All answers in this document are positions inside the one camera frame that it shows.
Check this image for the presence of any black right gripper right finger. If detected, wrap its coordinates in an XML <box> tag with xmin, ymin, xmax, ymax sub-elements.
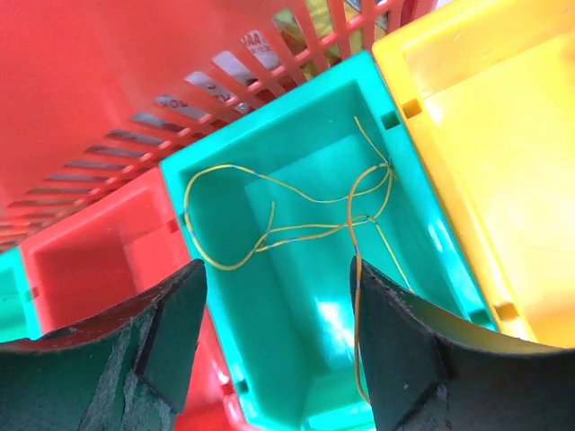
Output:
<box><xmin>349</xmin><ymin>258</ymin><xmax>574</xmax><ymax>430</ymax></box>

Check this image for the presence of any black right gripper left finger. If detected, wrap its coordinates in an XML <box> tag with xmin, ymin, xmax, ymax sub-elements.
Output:
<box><xmin>1</xmin><ymin>259</ymin><xmax>207</xmax><ymax>430</ymax></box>

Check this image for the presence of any yellow wire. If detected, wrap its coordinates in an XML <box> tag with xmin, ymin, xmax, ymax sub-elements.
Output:
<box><xmin>182</xmin><ymin>115</ymin><xmax>414</xmax><ymax>405</ymax></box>

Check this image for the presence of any left green bin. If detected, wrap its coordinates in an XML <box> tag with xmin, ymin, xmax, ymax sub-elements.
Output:
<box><xmin>0</xmin><ymin>248</ymin><xmax>42</xmax><ymax>343</ymax></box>

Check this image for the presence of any green bin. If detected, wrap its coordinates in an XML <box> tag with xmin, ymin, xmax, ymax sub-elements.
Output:
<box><xmin>0</xmin><ymin>248</ymin><xmax>42</xmax><ymax>343</ymax></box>
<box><xmin>161</xmin><ymin>52</ymin><xmax>494</xmax><ymax>430</ymax></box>

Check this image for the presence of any red bin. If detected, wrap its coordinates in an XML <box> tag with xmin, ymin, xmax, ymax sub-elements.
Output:
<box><xmin>21</xmin><ymin>168</ymin><xmax>251</xmax><ymax>430</ymax></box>

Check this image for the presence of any right green bin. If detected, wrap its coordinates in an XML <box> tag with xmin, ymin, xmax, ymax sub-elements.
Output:
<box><xmin>161</xmin><ymin>52</ymin><xmax>494</xmax><ymax>430</ymax></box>

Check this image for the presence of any red plastic basket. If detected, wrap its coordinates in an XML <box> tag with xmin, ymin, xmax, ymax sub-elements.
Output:
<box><xmin>1</xmin><ymin>1</ymin><xmax>436</xmax><ymax>251</ymax></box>

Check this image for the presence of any yellow bin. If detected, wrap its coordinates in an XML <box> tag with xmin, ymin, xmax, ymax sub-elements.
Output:
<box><xmin>372</xmin><ymin>1</ymin><xmax>574</xmax><ymax>348</ymax></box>

